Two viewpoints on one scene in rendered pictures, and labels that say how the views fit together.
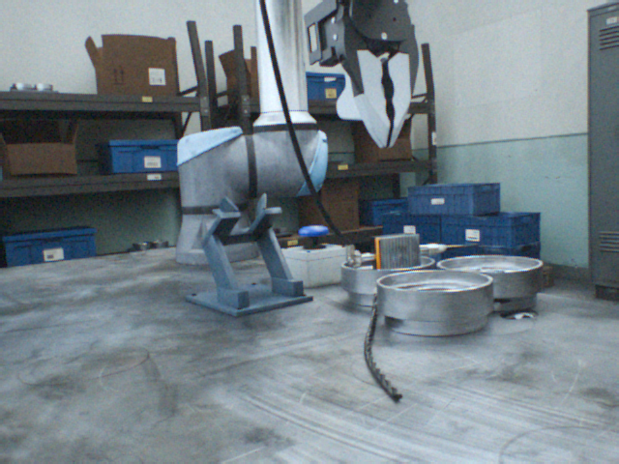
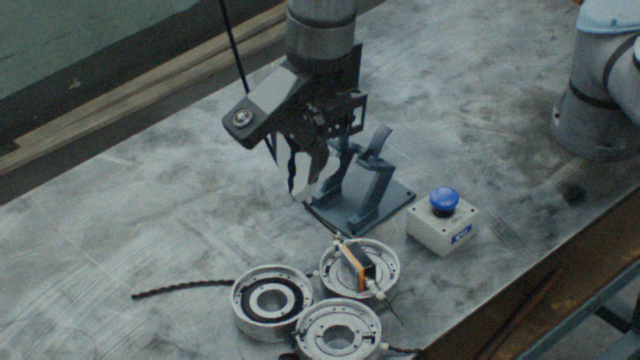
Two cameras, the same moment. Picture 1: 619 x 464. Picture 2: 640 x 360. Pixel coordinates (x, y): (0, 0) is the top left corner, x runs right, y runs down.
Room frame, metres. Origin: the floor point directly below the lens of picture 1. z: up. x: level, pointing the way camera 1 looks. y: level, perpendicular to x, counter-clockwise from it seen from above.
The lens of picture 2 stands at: (0.50, -1.04, 1.87)
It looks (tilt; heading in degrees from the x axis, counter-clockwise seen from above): 42 degrees down; 83
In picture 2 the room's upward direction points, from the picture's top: 2 degrees counter-clockwise
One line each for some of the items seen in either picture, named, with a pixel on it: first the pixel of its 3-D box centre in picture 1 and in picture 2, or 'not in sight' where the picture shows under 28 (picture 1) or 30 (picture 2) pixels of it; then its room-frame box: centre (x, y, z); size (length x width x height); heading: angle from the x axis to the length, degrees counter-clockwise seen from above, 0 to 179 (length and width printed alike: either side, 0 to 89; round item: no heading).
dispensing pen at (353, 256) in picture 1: (413, 251); (369, 278); (0.67, -0.11, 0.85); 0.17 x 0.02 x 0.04; 111
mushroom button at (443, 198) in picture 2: (314, 244); (443, 207); (0.79, 0.00, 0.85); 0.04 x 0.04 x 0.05
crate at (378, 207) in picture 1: (384, 211); not in sight; (5.34, -0.66, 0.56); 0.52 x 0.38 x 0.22; 120
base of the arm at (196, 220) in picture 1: (216, 231); (605, 104); (1.08, 0.17, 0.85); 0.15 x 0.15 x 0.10
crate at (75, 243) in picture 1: (48, 247); not in sight; (3.81, 1.69, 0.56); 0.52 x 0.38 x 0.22; 120
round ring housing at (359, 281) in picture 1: (388, 279); (359, 277); (0.66, -0.08, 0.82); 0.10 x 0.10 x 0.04
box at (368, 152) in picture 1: (381, 141); not in sight; (5.32, -0.66, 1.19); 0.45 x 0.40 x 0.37; 118
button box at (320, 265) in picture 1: (313, 262); (445, 219); (0.79, 0.00, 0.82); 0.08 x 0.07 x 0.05; 33
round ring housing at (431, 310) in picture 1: (433, 301); (272, 304); (0.54, -0.11, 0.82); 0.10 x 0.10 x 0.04
